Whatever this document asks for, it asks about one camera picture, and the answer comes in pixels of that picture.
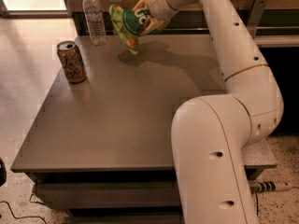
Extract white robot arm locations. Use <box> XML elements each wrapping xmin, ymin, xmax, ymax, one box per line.
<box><xmin>145</xmin><ymin>0</ymin><xmax>284</xmax><ymax>224</ymax></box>

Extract green rice chip bag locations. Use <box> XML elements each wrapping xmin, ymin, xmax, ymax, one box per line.
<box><xmin>108</xmin><ymin>4</ymin><xmax>171</xmax><ymax>56</ymax></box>

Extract gold soda can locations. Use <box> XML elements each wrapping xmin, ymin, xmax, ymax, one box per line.
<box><xmin>57</xmin><ymin>41</ymin><xmax>87</xmax><ymax>84</ymax></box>

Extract white power strip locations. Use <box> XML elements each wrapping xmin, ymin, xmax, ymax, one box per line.
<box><xmin>249</xmin><ymin>181</ymin><xmax>293</xmax><ymax>193</ymax></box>

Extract grey drawer cabinet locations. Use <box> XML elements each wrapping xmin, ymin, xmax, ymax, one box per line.
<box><xmin>10</xmin><ymin>35</ymin><xmax>278</xmax><ymax>224</ymax></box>

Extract metal rail bar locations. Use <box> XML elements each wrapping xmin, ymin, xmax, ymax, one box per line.
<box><xmin>104</xmin><ymin>26</ymin><xmax>299</xmax><ymax>35</ymax></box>

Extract right metal wall bracket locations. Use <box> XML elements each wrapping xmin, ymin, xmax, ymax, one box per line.
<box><xmin>247</xmin><ymin>0</ymin><xmax>269</xmax><ymax>38</ymax></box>

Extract clear plastic water bottle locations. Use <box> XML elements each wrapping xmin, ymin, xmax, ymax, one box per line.
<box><xmin>82</xmin><ymin>0</ymin><xmax>107</xmax><ymax>46</ymax></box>

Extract black floor cable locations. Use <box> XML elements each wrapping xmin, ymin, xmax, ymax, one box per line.
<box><xmin>0</xmin><ymin>201</ymin><xmax>49</xmax><ymax>224</ymax></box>

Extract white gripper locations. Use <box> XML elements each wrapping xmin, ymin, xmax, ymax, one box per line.
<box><xmin>133</xmin><ymin>0</ymin><xmax>178</xmax><ymax>36</ymax></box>

